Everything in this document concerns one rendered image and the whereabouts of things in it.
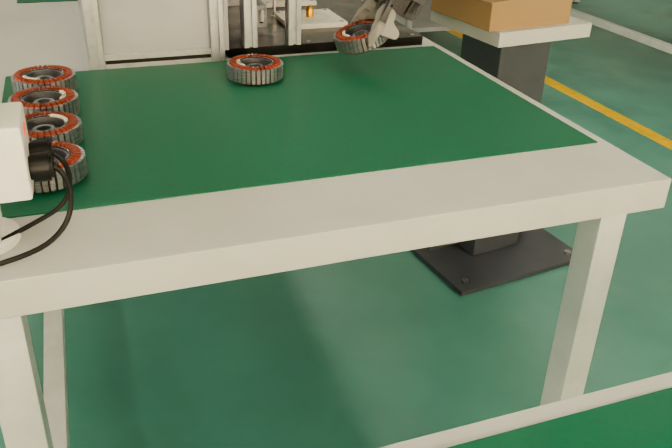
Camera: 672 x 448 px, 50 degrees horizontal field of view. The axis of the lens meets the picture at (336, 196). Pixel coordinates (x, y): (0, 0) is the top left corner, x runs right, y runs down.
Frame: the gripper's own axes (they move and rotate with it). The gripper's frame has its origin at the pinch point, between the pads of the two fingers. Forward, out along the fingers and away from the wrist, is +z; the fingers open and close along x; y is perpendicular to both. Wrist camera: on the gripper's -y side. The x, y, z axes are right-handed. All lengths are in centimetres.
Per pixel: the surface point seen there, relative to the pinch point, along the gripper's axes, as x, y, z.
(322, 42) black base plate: 13.0, -0.9, 6.2
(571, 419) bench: -104, -7, 11
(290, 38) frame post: 11.9, -8.3, 9.0
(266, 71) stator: -9.4, -16.1, 14.1
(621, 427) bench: -105, -4, 9
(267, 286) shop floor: 30, 31, 77
